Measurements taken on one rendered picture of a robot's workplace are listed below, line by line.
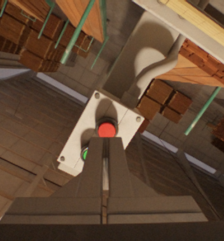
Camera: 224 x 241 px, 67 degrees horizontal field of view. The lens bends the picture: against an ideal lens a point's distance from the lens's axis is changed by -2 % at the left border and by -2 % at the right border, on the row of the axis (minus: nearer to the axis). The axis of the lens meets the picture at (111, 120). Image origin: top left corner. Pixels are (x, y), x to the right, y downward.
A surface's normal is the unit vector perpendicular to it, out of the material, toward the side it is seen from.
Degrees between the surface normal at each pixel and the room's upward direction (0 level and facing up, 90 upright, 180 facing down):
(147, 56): 90
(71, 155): 90
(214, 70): 90
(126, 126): 90
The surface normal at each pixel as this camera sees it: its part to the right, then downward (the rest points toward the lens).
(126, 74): 0.02, 0.27
